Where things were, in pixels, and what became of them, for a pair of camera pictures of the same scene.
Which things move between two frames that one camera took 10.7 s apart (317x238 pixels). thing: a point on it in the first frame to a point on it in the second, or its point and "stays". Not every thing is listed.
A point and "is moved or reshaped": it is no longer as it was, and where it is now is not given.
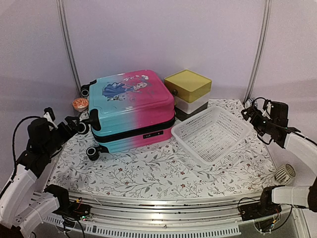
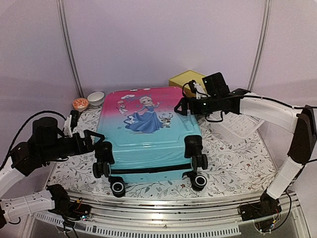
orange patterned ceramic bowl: (80, 104) stays
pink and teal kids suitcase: (127, 111) is moved or reshaped
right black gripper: (252, 110) to (184, 101)
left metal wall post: (62, 22) stays
